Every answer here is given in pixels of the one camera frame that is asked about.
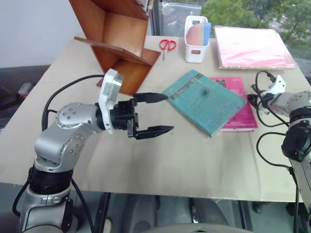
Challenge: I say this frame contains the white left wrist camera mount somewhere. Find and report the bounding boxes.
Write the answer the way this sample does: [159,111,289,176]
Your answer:
[98,68,125,135]

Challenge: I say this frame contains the pink paper pack in sleeve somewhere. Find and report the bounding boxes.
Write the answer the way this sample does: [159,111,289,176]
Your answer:
[213,25,299,71]

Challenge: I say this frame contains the wooden bookshelf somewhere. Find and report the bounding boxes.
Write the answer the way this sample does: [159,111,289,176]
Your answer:
[69,0,162,97]

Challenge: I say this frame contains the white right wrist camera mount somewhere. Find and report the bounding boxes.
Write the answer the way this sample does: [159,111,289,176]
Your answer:
[265,75,287,115]

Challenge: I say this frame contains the white plastic storage bin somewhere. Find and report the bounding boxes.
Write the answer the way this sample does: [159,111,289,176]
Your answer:
[183,15,211,64]

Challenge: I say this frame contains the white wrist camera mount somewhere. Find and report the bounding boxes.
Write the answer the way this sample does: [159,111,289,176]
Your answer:
[265,75,287,115]
[98,68,125,135]

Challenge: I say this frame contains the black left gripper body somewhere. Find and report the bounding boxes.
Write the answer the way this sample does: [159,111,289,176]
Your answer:
[110,98,140,139]

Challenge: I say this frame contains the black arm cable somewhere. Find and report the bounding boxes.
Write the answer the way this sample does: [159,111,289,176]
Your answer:
[251,70,290,128]
[41,74,105,132]

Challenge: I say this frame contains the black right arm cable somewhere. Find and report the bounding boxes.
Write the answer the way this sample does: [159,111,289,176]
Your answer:
[251,70,290,128]

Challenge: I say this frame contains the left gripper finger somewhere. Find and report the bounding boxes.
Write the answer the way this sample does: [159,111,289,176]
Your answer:
[132,125,175,141]
[133,92,169,105]

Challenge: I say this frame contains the pink book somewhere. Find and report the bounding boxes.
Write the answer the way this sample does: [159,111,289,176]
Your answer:
[209,77,259,133]

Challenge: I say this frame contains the teal book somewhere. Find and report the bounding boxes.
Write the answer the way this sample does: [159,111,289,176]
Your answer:
[161,69,248,138]

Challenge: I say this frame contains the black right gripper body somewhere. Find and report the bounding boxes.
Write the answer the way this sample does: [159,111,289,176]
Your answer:
[258,93,275,108]

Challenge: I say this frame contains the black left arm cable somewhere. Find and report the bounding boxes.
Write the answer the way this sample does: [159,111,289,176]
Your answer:
[41,74,105,132]

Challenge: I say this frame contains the red handled scissors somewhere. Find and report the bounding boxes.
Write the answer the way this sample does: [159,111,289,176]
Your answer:
[159,39,177,62]

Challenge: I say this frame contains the black table leg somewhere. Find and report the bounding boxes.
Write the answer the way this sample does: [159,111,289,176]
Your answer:
[95,191,112,233]

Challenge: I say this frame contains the blue foam sheet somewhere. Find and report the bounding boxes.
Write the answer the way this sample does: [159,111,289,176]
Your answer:
[204,22,211,46]

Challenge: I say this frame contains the green foam sheet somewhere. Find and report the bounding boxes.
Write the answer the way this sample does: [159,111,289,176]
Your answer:
[198,23,207,46]

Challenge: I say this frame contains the salmon pink foam sheet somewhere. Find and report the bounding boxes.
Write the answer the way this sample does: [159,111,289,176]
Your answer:
[186,23,203,46]

